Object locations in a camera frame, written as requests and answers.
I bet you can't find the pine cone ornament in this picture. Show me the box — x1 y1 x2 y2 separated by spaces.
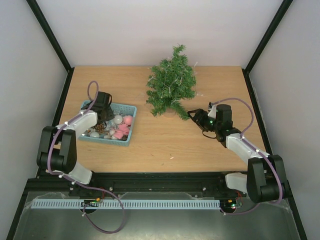
95 124 106 133

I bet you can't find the clear fairy light string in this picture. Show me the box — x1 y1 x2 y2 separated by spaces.
147 59 205 108

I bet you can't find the small green christmas tree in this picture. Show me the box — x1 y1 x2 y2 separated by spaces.
146 44 197 121

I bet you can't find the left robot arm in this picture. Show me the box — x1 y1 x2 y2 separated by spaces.
36 91 114 185

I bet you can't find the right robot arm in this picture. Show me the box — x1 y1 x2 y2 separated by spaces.
188 104 289 204

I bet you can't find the wooden tree base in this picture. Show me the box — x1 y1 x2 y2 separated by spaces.
163 108 176 118

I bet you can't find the white ball ornament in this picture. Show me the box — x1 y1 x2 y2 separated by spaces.
112 115 123 125

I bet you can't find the light blue plastic basket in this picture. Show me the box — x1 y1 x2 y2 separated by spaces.
70 100 138 148

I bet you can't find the pink pompom ornament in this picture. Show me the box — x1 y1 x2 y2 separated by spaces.
123 115 134 126

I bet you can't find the pink felt ornament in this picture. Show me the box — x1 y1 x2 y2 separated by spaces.
111 123 130 140

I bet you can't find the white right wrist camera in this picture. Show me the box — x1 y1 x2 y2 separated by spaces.
207 102 217 119

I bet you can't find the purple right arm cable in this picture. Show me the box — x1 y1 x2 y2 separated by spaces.
209 97 285 216

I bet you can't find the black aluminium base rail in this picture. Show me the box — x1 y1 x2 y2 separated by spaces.
23 171 292 201

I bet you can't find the light blue cable duct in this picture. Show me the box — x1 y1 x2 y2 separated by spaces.
31 199 220 210

